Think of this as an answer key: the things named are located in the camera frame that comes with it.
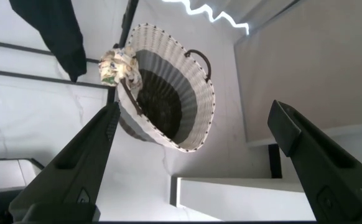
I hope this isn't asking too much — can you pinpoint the cream printed garment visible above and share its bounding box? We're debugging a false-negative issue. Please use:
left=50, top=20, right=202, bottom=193
left=98, top=46, right=143, bottom=91

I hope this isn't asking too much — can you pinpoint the black clothes rack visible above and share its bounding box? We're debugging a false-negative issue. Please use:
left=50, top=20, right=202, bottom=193
left=0, top=0, right=140, bottom=105

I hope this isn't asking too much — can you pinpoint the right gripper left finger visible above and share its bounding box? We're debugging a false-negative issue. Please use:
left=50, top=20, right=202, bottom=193
left=8, top=101, right=121, bottom=222

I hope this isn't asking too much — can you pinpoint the white laundry basket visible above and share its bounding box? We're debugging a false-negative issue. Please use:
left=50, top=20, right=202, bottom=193
left=116, top=22, right=216, bottom=153

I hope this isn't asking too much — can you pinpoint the black garment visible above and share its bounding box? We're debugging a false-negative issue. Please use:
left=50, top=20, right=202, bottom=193
left=9, top=0, right=88, bottom=83

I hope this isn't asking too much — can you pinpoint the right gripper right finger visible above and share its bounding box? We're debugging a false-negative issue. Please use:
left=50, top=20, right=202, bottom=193
left=267, top=99, right=362, bottom=222

